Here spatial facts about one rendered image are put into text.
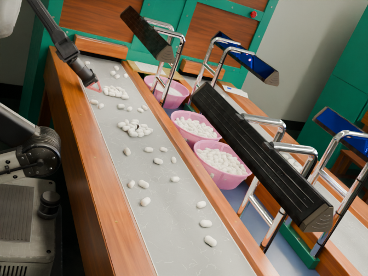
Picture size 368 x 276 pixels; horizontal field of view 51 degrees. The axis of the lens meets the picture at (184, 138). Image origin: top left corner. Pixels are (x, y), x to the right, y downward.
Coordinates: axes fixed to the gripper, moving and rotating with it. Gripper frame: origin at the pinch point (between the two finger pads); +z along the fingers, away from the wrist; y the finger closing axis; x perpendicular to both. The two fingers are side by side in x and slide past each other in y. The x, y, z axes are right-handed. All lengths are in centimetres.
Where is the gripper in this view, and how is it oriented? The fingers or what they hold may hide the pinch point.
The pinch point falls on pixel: (99, 90)
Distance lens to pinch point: 185.9
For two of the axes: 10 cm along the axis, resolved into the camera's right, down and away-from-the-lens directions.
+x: -8.0, 6.0, 0.2
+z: 4.7, 6.1, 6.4
